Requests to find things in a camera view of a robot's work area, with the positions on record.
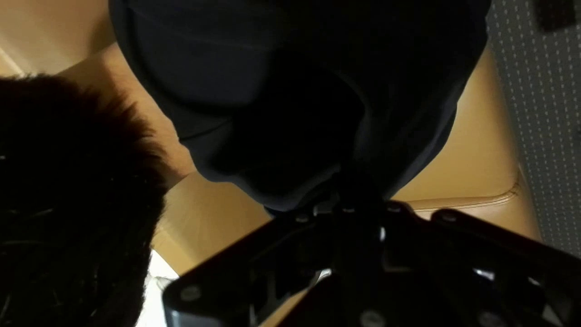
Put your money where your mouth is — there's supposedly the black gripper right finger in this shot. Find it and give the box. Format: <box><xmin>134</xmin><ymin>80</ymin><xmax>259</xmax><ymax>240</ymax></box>
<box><xmin>361</xmin><ymin>200</ymin><xmax>581</xmax><ymax>327</ymax></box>

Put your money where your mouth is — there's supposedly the dark navy hoodie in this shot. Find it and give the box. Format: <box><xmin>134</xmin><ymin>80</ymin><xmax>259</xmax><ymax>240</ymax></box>
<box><xmin>107</xmin><ymin>0</ymin><xmax>494</xmax><ymax>215</ymax></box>

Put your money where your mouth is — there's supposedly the person head black hair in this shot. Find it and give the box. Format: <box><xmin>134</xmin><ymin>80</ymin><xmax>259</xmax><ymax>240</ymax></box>
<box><xmin>0</xmin><ymin>71</ymin><xmax>172</xmax><ymax>327</ymax></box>

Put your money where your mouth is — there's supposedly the white bed bedding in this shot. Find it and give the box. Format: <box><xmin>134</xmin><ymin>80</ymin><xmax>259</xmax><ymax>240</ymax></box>
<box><xmin>134</xmin><ymin>249</ymin><xmax>185</xmax><ymax>327</ymax></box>

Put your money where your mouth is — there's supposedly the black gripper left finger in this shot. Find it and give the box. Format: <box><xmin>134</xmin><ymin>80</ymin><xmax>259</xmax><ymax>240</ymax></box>
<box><xmin>159</xmin><ymin>202</ymin><xmax>363</xmax><ymax>327</ymax></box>

